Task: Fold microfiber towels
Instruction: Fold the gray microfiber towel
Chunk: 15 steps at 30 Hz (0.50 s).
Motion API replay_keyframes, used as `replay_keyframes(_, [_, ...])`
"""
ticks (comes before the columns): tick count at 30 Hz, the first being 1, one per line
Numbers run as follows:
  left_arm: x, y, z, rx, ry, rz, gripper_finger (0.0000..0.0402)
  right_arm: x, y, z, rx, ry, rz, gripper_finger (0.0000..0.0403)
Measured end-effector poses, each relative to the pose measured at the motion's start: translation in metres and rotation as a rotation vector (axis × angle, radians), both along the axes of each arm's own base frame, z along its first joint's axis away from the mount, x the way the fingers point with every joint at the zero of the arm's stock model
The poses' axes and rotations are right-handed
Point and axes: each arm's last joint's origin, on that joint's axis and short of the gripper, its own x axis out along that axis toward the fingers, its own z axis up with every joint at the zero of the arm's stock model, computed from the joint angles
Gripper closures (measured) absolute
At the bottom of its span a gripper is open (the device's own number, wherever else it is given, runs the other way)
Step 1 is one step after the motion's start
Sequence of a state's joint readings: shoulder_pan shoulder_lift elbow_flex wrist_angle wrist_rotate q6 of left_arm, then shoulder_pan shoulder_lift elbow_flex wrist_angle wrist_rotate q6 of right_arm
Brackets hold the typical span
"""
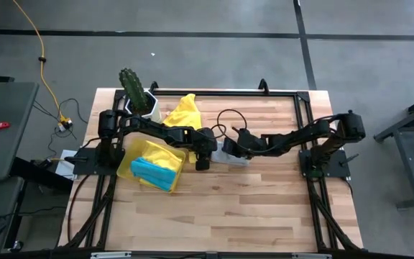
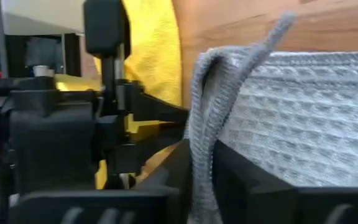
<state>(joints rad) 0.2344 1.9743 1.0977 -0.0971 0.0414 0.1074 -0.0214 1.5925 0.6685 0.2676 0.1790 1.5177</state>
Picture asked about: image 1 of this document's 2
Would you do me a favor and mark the grey microfiber towel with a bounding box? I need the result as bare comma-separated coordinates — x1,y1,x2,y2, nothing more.
210,140,251,167

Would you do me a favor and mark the yellow microfiber towel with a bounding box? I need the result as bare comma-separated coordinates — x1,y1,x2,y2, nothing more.
162,93,203,163
140,141,185,172

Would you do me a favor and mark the teal microfiber towel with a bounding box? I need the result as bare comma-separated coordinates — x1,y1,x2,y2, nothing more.
130,157,178,192

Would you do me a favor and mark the white plant pot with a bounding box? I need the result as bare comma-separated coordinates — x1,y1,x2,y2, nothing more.
124,90,162,124

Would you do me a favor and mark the yellow translucent plastic bin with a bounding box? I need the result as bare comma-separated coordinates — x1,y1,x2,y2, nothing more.
116,138,187,194

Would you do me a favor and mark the green cactus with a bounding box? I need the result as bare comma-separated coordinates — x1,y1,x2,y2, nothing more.
119,68,150,112

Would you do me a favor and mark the white paper sheet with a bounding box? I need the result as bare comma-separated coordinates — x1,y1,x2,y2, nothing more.
50,149,78,180

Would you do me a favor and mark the black metal stand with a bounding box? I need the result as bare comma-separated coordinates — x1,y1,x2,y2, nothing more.
374,89,414,209

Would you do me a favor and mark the grey side table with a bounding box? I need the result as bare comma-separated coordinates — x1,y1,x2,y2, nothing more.
0,81,40,181

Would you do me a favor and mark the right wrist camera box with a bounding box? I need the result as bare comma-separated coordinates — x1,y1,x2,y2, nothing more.
221,138,242,158

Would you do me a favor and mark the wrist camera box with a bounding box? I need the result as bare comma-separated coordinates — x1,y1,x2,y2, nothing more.
221,138,242,158
195,153,211,172

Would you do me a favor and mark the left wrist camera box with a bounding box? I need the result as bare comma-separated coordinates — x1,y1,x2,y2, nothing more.
195,153,211,172

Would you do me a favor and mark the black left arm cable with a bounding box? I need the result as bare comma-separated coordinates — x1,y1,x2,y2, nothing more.
210,108,249,143

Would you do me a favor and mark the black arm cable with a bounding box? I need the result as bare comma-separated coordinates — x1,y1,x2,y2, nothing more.
300,113,343,130
210,108,249,143

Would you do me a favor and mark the black aluminium table frame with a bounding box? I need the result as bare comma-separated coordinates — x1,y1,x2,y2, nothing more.
58,78,364,253

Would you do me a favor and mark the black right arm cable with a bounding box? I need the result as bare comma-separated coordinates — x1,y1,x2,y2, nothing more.
300,113,343,130

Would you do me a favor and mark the silver frame bracket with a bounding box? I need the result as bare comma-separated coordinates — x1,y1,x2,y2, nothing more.
292,253,332,259
91,251,132,259

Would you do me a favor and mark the black floor cable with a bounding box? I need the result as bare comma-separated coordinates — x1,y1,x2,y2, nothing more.
32,96,89,159

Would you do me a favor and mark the yellow cable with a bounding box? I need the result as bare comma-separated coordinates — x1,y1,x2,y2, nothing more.
11,0,72,125

